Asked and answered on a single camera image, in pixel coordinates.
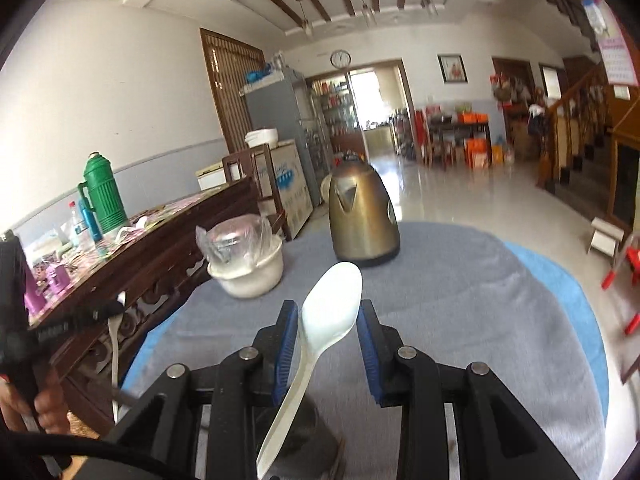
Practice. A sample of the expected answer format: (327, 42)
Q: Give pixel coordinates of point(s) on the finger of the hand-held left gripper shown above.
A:
(75, 317)

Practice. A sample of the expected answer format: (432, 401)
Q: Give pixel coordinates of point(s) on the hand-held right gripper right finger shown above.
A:
(367, 355)

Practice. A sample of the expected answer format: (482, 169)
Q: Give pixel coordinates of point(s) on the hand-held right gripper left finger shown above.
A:
(287, 355)

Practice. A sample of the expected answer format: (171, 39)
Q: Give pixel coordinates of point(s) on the white plastic spoon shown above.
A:
(332, 305)

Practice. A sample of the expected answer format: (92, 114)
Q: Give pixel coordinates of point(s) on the dark grey utensil holder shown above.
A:
(312, 435)

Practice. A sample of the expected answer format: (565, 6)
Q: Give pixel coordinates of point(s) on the person's left hand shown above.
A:
(47, 405)

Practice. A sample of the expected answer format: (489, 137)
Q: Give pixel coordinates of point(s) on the small purple cup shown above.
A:
(57, 280)

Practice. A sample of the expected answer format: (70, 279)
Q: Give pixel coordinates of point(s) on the white ceramic bowl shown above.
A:
(250, 280)

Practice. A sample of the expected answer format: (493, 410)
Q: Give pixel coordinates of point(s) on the carved dark wooden side table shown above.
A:
(150, 265)

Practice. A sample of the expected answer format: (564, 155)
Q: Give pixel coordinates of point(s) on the grey table cloth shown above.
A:
(450, 310)

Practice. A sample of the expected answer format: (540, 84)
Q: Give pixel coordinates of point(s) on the clear water bottle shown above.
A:
(75, 222)

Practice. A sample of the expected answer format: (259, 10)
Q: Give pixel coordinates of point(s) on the dark blue bottle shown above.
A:
(92, 222)

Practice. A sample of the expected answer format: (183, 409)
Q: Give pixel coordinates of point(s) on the white crumpled tissue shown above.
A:
(132, 225)

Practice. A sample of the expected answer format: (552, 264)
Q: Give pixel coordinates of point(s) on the green thermos jug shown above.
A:
(105, 195)

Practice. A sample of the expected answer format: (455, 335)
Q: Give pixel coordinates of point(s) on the bronze electric kettle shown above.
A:
(360, 220)

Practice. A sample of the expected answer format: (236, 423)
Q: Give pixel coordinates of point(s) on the pink checked table cover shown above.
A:
(170, 215)

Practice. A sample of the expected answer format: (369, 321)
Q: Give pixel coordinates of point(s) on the white chest freezer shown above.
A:
(292, 185)

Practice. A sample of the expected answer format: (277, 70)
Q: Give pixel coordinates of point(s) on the small white cabinet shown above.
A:
(212, 177)

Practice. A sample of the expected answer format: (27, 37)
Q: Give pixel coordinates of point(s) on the dark wooden chair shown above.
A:
(240, 165)

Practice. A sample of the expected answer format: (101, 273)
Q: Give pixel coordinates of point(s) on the blue table cloth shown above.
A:
(560, 280)

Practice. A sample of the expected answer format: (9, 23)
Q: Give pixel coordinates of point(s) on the white rice cooker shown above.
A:
(261, 138)

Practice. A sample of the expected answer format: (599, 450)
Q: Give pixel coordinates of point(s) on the orange carton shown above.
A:
(476, 152)

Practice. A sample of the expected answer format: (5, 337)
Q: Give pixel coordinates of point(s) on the dark wooden console table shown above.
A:
(457, 127)

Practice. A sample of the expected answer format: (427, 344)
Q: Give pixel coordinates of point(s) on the grey refrigerator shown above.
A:
(275, 110)

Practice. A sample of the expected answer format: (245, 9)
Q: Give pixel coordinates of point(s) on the small white stool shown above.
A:
(605, 232)

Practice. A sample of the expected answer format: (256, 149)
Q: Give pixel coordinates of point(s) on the wooden lattice door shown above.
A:
(230, 90)

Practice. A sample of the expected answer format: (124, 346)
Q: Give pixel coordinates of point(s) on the red plastic stool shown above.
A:
(632, 260)

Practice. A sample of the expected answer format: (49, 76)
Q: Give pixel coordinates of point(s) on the wooden stair railing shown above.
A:
(570, 125)

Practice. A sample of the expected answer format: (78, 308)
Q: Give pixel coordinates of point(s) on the round wall clock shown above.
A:
(341, 58)

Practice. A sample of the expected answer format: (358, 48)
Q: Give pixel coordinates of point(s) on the framed wall picture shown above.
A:
(453, 68)

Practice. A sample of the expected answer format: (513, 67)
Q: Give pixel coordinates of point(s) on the wall calendar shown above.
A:
(617, 55)

